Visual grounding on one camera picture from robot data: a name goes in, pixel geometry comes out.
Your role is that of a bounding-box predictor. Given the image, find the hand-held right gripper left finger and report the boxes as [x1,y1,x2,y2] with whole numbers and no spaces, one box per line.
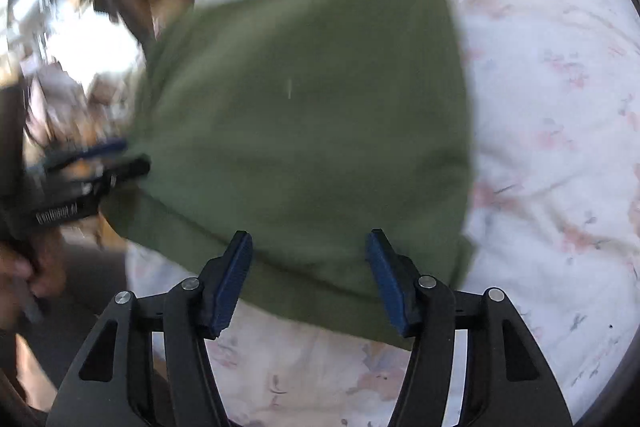
[46,231,254,427]

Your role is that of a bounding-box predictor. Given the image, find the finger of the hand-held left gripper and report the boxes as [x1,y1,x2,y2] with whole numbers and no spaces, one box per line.
[44,138,128,174]
[95,156,152,195]

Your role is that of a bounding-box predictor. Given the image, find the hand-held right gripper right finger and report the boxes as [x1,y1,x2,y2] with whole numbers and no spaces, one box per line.
[365,229,573,427]

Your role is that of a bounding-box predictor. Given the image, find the olive green pants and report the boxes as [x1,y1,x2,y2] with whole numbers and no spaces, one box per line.
[100,0,476,350]

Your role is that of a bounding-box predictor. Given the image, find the person's left hand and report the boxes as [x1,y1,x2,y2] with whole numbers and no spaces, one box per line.
[0,239,67,325]

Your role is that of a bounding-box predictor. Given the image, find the white floral bed sheet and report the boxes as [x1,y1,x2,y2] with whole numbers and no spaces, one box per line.
[125,0,640,427]

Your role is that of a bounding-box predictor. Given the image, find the wooden bed frame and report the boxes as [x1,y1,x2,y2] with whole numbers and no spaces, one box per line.
[115,0,196,45]

